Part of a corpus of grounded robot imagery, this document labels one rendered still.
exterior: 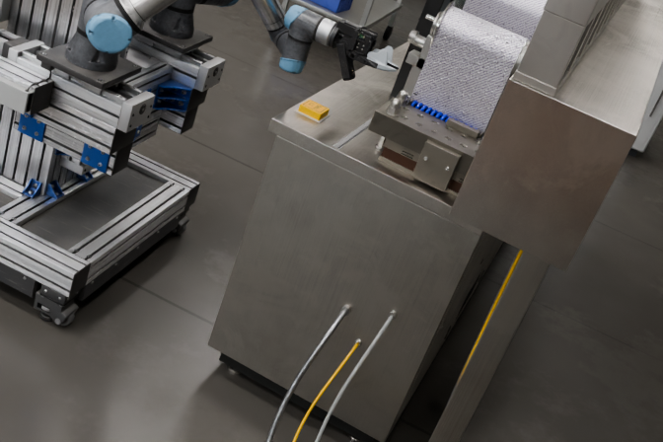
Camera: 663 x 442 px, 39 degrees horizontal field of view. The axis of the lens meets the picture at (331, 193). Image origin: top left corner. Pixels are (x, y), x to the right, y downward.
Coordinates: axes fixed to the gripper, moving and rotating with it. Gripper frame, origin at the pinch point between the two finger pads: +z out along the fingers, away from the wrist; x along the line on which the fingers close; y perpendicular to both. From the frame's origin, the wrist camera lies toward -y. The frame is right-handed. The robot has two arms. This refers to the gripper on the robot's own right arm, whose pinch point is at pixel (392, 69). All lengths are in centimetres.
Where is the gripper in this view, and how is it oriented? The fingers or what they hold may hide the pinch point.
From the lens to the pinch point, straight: 270.5
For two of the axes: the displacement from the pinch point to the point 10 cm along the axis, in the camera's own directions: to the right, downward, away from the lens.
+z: 8.7, 4.4, -2.2
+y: 3.2, -8.4, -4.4
